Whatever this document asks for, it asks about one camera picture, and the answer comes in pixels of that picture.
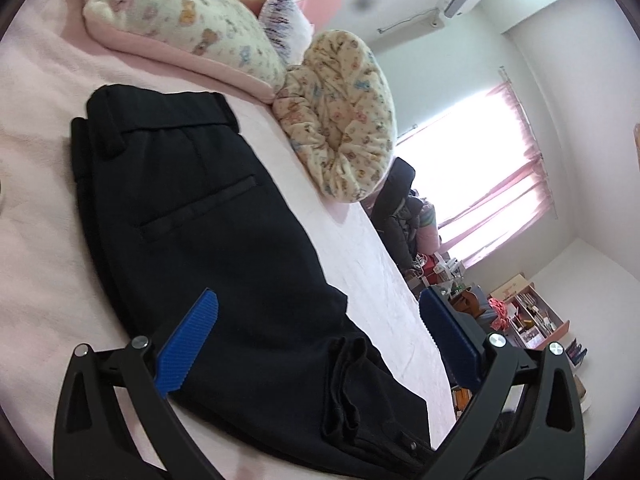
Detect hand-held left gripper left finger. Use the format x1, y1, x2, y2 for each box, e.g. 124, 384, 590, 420
52, 287, 224, 480

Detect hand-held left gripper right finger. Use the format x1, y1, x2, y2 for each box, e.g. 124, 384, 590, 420
419, 287, 586, 480

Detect black pants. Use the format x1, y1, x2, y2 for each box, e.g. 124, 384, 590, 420
70, 84, 436, 480

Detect wooden chair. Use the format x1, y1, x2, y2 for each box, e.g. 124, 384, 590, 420
450, 285, 485, 313

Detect red cloth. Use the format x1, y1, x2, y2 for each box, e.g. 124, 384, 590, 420
487, 297, 516, 331

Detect pink bookshelf desk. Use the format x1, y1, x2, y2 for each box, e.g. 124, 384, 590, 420
487, 272, 571, 348

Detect black reclining chair with clothes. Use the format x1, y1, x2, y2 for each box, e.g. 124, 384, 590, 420
372, 157, 438, 271

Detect pink bed sheet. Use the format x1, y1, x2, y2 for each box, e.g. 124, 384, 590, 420
0, 0, 453, 480

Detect pink curtain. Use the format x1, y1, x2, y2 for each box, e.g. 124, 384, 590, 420
395, 80, 558, 266

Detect bright window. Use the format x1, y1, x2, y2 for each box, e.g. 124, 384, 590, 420
395, 82, 551, 261

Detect rolled bear print quilt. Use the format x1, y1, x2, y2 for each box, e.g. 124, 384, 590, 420
272, 30, 398, 203

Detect air conditioner pipe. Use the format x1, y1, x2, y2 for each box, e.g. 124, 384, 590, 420
377, 7, 446, 36

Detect bear print pillow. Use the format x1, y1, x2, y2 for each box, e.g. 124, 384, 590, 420
82, 0, 287, 102

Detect purple print pillow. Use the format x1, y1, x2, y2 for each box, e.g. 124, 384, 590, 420
259, 0, 316, 68

